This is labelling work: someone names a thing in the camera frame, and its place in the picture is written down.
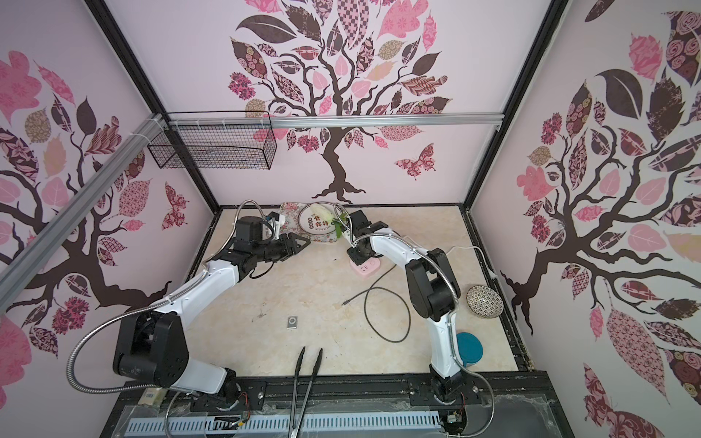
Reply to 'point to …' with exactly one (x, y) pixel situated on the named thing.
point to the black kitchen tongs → (295, 430)
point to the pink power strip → (367, 267)
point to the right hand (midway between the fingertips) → (362, 252)
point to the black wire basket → (218, 140)
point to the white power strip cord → (490, 271)
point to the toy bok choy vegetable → (327, 212)
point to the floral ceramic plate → (312, 223)
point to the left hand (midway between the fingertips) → (308, 248)
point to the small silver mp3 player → (292, 322)
